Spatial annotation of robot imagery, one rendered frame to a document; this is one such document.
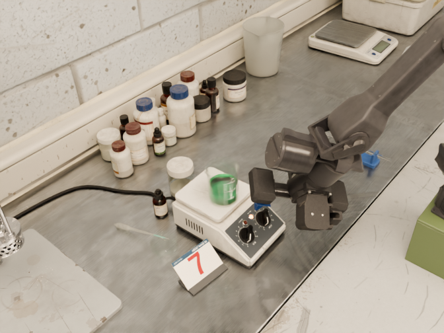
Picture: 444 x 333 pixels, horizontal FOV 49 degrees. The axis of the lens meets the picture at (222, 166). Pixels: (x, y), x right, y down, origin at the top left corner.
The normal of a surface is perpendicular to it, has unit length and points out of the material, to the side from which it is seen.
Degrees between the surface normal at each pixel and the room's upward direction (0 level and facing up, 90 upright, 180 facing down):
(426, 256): 90
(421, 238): 90
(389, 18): 93
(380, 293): 0
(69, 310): 0
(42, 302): 0
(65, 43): 90
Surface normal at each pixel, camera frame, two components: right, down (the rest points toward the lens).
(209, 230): -0.62, 0.52
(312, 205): 0.39, -0.18
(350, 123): -0.69, -0.51
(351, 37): -0.03, -0.77
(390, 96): 0.12, 0.63
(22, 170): 0.76, 0.39
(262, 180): 0.36, -0.48
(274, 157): -0.93, -0.20
